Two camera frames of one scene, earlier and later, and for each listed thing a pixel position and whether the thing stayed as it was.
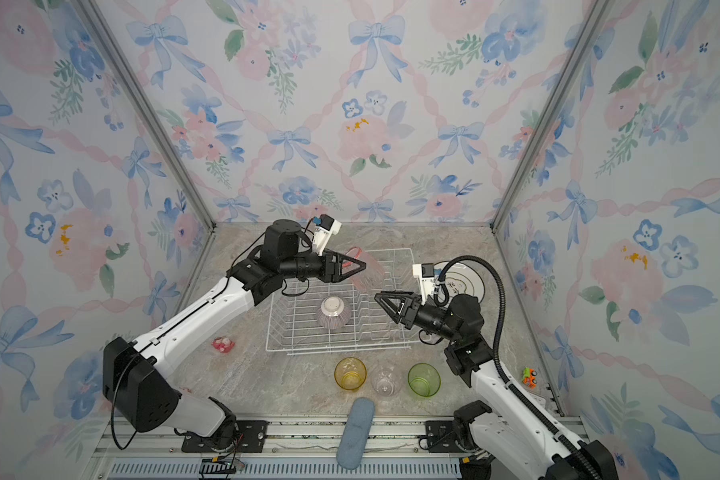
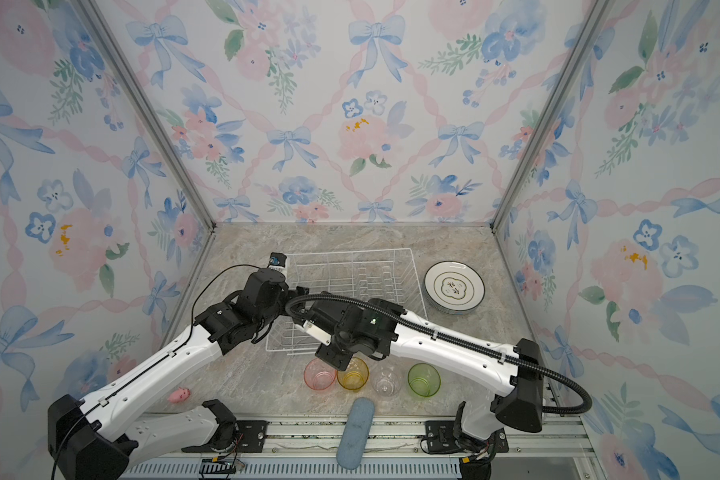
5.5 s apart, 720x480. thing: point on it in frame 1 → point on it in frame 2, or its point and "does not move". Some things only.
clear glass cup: x=386 y=379 does not move
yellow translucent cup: x=350 y=373 does not move
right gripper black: x=410 y=306 → x=325 y=356
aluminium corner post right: x=597 y=15 does not move
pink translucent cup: x=371 y=279 → x=319 y=375
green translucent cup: x=424 y=379 does not move
